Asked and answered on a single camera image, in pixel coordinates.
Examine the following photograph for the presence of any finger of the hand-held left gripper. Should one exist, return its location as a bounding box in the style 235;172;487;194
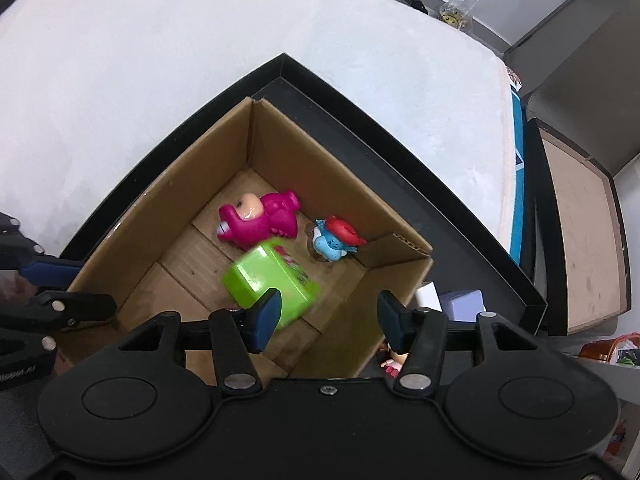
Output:
0;290;119;332
0;212;83;289

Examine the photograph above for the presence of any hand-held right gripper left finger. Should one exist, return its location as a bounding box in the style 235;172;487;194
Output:
119;288;282;395

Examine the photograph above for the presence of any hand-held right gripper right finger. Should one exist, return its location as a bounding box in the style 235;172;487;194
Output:
376;290;542;396

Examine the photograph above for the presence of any brown-haired doll figure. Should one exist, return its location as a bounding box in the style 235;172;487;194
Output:
380;340;414;379

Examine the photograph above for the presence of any white block toy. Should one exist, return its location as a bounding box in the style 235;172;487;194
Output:
415;281;444;314

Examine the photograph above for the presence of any green cube toy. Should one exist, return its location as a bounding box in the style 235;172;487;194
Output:
222;241;322;331

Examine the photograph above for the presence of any purple cube toy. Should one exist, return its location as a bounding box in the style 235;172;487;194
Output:
442;289;486;322

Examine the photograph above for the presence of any blue figure with red hat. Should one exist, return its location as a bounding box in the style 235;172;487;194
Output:
312;216;369;264

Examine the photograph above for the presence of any brown cardboard box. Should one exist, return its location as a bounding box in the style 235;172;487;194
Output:
57;96;434;379

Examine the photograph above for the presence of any black tray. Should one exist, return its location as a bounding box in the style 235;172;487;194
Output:
57;52;549;378

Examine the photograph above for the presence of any black framed brown board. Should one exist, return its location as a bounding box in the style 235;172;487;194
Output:
525;117;632;337

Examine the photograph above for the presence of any orange box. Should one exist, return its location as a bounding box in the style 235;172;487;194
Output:
580;332;640;364

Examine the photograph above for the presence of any clear plastic bag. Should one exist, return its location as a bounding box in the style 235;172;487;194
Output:
439;0;481;31

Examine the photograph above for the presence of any grey padded panel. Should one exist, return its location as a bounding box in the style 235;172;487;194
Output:
502;0;640;177

